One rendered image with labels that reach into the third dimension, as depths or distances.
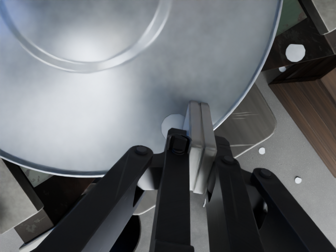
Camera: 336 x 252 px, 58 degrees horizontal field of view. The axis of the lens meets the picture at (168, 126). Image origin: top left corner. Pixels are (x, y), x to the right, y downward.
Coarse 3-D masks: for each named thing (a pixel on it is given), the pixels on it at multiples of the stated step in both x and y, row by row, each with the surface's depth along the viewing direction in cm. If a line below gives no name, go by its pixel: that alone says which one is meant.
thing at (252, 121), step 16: (256, 96) 23; (240, 112) 23; (256, 112) 23; (272, 112) 23; (224, 128) 23; (240, 128) 23; (256, 128) 23; (272, 128) 23; (240, 144) 24; (256, 144) 24; (144, 208) 24
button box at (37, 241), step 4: (80, 196) 52; (76, 200) 51; (72, 208) 46; (68, 212) 44; (64, 216) 43; (60, 220) 42; (56, 224) 41; (52, 228) 40; (44, 232) 41; (48, 232) 40; (40, 236) 40; (44, 236) 40; (32, 240) 41; (36, 240) 40; (40, 240) 40; (24, 244) 41; (28, 244) 41; (32, 244) 40; (36, 244) 40; (20, 248) 41; (24, 248) 41; (28, 248) 41; (32, 248) 41
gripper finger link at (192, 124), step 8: (192, 104) 21; (192, 112) 20; (184, 120) 22; (192, 120) 19; (184, 128) 21; (192, 128) 18; (200, 128) 18; (192, 136) 17; (200, 136) 17; (192, 144) 16; (200, 144) 16; (192, 152) 16; (200, 152) 16; (192, 160) 16; (192, 168) 16; (192, 176) 16; (192, 184) 17
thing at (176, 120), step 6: (174, 114) 23; (180, 114) 23; (168, 120) 23; (174, 120) 23; (180, 120) 23; (162, 126) 23; (168, 126) 23; (174, 126) 23; (180, 126) 23; (162, 132) 23
